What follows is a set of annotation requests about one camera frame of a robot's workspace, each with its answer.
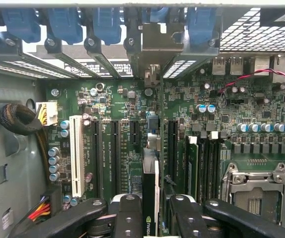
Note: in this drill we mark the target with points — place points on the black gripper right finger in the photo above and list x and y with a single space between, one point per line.
187 220

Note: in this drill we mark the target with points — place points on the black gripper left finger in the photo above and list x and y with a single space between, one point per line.
128 218

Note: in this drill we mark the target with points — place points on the black RAM slot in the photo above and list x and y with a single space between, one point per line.
203 168
214 168

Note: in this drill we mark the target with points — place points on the long black expansion slot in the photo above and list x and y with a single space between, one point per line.
95 158
172 148
115 158

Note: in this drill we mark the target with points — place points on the metal CPU socket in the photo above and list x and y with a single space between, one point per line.
256 193

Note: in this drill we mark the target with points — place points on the white expansion slot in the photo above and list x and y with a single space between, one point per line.
76 153

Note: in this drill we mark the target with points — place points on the short black expansion slot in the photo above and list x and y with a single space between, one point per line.
134 132

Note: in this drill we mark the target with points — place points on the blue expansion slot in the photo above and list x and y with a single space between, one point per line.
153 122

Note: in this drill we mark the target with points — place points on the green motherboard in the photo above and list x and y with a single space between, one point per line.
189 104

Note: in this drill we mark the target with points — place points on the open black PC case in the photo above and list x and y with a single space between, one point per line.
13 153

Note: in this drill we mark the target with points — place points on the white power connector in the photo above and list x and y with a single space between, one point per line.
48 112

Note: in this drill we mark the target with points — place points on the metal slot cover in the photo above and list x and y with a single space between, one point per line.
83 67
133 64
45 69
107 65

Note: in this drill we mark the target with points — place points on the blue slot latch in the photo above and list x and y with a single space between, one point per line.
21 24
158 15
64 26
107 26
202 26

